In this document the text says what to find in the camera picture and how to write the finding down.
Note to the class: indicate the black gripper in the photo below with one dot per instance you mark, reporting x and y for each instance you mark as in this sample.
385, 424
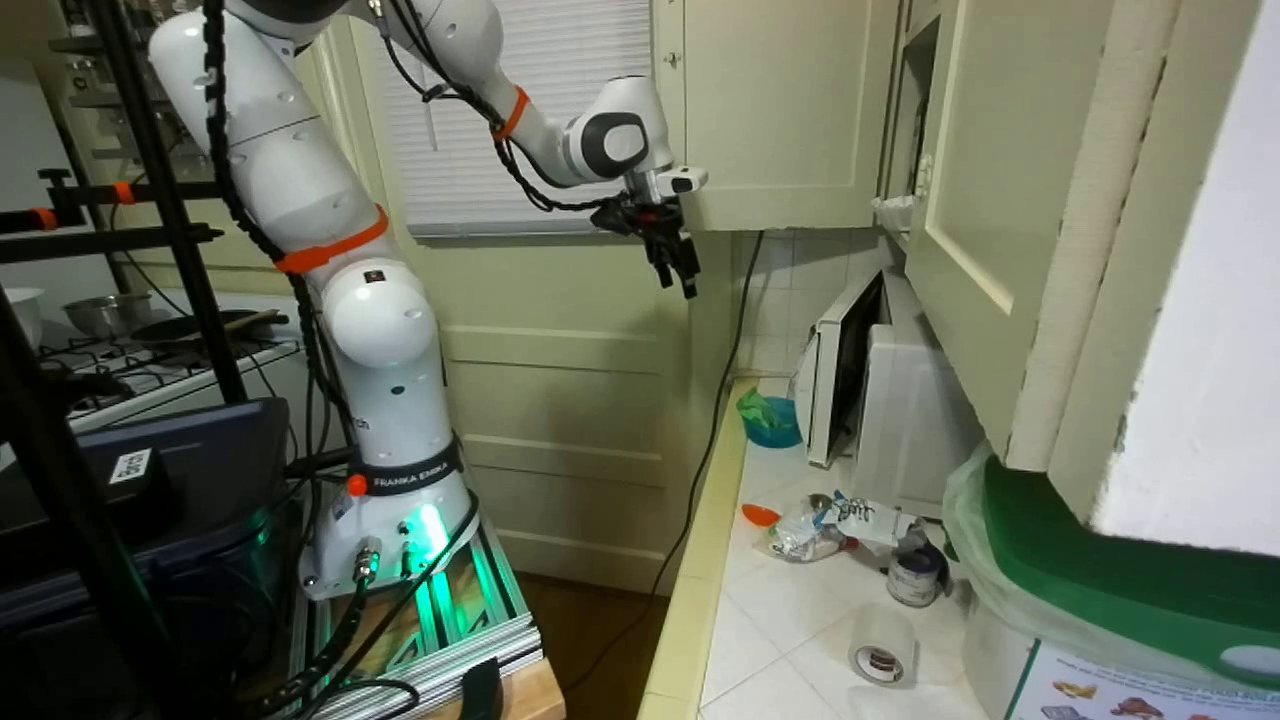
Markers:
643, 216

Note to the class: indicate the green packet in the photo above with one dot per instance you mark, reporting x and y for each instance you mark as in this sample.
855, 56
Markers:
753, 402

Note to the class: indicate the blue plastic bowl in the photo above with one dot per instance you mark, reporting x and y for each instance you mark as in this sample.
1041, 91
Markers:
772, 424

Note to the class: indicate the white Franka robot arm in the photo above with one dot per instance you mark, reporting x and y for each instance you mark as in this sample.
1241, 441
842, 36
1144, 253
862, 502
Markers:
281, 163

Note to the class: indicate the white window blind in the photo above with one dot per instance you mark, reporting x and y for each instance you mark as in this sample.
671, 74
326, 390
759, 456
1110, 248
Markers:
561, 120

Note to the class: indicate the closed cream cabinet door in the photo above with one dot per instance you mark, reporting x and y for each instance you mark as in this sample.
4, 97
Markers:
783, 105

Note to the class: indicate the white microwave oven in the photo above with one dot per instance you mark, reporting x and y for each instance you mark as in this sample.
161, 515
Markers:
892, 402

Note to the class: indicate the open cream cabinet door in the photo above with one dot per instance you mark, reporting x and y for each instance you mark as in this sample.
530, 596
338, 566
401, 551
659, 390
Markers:
1055, 203

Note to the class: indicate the small dark jar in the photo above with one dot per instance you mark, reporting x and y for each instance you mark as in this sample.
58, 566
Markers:
918, 571

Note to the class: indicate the clear tape roll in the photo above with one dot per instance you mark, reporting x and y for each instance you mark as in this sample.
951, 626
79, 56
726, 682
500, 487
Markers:
885, 651

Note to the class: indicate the black metal stand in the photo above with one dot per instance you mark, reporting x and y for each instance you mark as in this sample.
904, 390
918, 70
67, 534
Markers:
161, 203

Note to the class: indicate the gas stove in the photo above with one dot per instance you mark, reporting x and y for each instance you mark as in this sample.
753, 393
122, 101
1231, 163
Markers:
132, 363

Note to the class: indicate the black equipment case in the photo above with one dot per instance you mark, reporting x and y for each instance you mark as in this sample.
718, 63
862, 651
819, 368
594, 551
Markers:
161, 481

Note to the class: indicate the green lidded container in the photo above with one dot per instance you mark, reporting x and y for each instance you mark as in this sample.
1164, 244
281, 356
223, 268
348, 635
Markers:
1134, 584

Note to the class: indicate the printed paper sheet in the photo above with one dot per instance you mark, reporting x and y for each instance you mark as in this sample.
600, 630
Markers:
1134, 684

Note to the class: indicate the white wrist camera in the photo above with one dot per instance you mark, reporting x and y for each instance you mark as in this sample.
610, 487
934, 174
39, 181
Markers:
680, 177

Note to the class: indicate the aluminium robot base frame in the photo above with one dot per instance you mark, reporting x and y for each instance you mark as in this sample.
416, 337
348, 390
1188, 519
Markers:
441, 626

